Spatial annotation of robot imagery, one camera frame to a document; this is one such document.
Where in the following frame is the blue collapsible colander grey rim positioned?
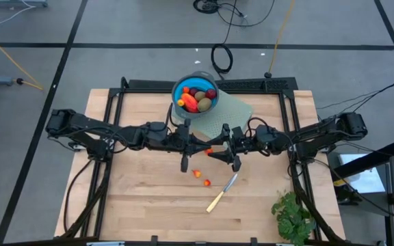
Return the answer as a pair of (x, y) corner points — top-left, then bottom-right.
(171, 70), (220, 120)

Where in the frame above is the white flat panel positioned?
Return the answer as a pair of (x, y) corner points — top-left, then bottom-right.
(337, 153), (386, 195)

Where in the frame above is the red-orange toy mango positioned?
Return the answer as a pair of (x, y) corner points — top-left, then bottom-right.
(181, 92), (200, 113)

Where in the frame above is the pale green perforated metal shelf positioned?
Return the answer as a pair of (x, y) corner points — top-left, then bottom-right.
(168, 89), (254, 151)

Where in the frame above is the knife with cream handle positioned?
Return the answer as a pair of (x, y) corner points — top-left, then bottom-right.
(205, 172), (239, 214)

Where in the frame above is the artificial green potted plant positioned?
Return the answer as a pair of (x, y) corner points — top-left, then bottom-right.
(271, 191), (317, 246)

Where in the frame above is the yellow floor cable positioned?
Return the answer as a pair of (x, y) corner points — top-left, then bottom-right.
(0, 26), (44, 92)

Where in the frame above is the black coiled floor cable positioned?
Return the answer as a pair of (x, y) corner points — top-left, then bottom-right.
(210, 13), (242, 80)

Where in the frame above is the black floor cable bundle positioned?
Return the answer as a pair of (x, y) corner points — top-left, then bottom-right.
(192, 0), (276, 28)

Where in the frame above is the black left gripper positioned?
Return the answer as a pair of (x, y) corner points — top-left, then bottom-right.
(167, 118), (213, 174)

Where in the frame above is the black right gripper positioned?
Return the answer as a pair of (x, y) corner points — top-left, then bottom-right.
(207, 123), (257, 173)

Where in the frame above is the yellow hanging cable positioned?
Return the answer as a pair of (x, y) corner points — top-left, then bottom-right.
(267, 0), (296, 79)

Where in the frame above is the black metal beam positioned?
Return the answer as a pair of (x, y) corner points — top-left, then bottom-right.
(330, 139), (394, 180)

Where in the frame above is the black aluminium table frame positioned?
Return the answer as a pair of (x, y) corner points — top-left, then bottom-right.
(60, 77), (347, 246)

